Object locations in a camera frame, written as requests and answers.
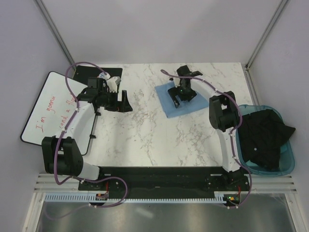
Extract blue white round container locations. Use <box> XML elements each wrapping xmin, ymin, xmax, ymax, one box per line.
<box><xmin>98</xmin><ymin>72</ymin><xmax>111</xmax><ymax>80</ymax></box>

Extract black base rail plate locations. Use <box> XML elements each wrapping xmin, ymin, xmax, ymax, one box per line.
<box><xmin>78</xmin><ymin>167</ymin><xmax>252</xmax><ymax>207</ymax></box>

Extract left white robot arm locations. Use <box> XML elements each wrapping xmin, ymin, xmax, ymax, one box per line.
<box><xmin>42</xmin><ymin>76</ymin><xmax>133</xmax><ymax>190</ymax></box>

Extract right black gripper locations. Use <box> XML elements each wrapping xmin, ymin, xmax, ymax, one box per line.
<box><xmin>169</xmin><ymin>83</ymin><xmax>197</xmax><ymax>108</ymax></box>

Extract teal plastic bin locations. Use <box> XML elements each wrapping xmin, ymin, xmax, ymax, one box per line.
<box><xmin>236</xmin><ymin>104</ymin><xmax>295</xmax><ymax>177</ymax></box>

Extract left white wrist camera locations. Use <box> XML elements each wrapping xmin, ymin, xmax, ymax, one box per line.
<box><xmin>107</xmin><ymin>76</ymin><xmax>121</xmax><ymax>93</ymax></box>

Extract black mat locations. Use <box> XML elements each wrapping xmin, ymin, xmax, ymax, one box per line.
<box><xmin>73</xmin><ymin>65</ymin><xmax>123</xmax><ymax>85</ymax></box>

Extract light blue long sleeve shirt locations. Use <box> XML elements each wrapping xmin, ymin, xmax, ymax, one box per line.
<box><xmin>155</xmin><ymin>82</ymin><xmax>209</xmax><ymax>118</ymax></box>

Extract black clothes in bin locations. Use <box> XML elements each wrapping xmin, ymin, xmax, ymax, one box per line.
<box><xmin>238</xmin><ymin>109</ymin><xmax>296</xmax><ymax>171</ymax></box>

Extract white slotted cable duct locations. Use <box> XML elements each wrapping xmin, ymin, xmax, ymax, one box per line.
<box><xmin>44</xmin><ymin>193</ymin><xmax>234</xmax><ymax>203</ymax></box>

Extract white dry-erase board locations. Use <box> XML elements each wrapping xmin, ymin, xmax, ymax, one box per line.
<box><xmin>21</xmin><ymin>72</ymin><xmax>95</xmax><ymax>155</ymax></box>

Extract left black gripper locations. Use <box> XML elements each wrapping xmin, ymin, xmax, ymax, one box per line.
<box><xmin>98</xmin><ymin>89</ymin><xmax>132</xmax><ymax>113</ymax></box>

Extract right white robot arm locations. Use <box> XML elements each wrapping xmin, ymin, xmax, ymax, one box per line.
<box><xmin>161</xmin><ymin>65</ymin><xmax>242</xmax><ymax>173</ymax></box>

